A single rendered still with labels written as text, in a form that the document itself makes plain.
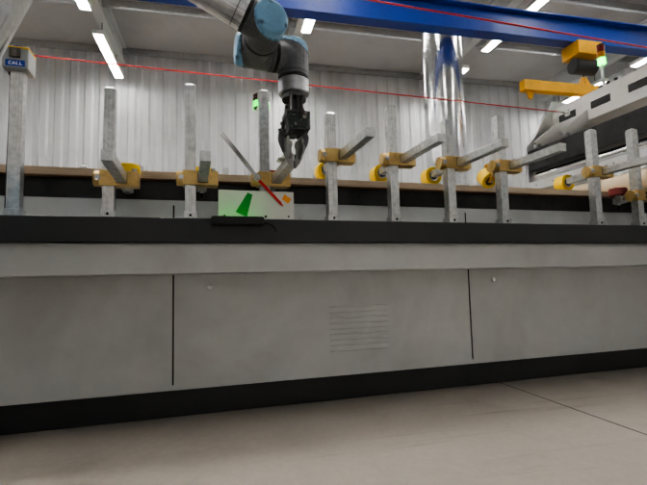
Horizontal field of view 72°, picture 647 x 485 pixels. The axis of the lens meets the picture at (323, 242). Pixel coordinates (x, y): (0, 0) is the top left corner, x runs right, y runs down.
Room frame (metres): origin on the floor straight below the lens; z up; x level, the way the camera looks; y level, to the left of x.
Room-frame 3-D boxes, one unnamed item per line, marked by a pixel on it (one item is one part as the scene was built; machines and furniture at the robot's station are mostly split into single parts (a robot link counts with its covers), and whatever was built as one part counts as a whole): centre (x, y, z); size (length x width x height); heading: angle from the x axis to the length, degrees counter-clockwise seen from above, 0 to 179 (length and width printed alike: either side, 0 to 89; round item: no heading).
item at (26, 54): (1.32, 0.93, 1.18); 0.07 x 0.07 x 0.08; 17
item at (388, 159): (1.70, -0.30, 0.95); 0.14 x 0.06 x 0.05; 107
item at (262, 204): (1.51, 0.23, 0.75); 0.26 x 0.01 x 0.10; 107
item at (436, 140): (1.66, -0.32, 0.95); 0.50 x 0.04 x 0.04; 17
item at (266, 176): (1.55, 0.18, 0.85); 0.14 x 0.06 x 0.05; 107
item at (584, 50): (5.06, -3.13, 2.95); 0.34 x 0.26 x 0.49; 103
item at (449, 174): (1.76, -0.51, 0.89); 0.04 x 0.04 x 0.48; 17
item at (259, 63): (1.21, 0.18, 1.14); 0.12 x 0.12 x 0.09; 24
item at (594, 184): (1.98, -1.23, 0.90); 0.04 x 0.04 x 0.48; 17
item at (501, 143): (1.73, -0.56, 0.95); 0.50 x 0.04 x 0.04; 17
